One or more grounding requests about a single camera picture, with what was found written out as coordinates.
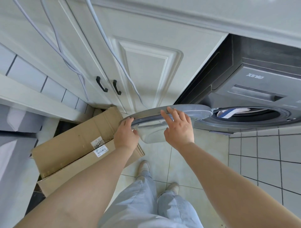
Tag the white panelled cabinet door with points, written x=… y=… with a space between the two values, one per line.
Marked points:
x=35 y=47
x=150 y=61

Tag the person's left thumb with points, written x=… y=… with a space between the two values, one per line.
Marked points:
x=136 y=135

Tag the beige shoe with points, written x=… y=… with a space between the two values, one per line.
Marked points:
x=144 y=167
x=173 y=187

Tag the light blue jeans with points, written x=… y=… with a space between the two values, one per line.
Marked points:
x=141 y=206

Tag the person's right hand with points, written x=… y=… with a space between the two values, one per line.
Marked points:
x=181 y=131

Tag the dark grey washing machine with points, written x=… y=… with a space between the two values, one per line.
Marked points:
x=254 y=82

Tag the person's left hand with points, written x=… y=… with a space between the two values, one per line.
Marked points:
x=124 y=137

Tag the beige left shoe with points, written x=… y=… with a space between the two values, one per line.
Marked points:
x=144 y=167

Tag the person's right forearm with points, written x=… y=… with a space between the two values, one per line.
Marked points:
x=235 y=188

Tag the person's right middle finger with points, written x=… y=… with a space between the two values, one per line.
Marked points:
x=173 y=112

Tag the person's right thumb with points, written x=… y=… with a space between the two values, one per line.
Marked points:
x=166 y=133

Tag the white shipping label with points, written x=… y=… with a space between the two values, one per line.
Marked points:
x=100 y=148

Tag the grey washing machine door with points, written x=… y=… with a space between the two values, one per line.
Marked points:
x=195 y=112

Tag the white and blue laundry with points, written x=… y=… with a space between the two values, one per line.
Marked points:
x=229 y=113

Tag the beige right shoe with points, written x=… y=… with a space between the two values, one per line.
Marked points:
x=173 y=187

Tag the brown cardboard box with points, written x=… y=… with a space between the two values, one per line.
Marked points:
x=70 y=145

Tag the person's left forearm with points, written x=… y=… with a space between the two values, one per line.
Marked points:
x=89 y=188

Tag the grey cabinet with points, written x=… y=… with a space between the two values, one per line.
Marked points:
x=16 y=152

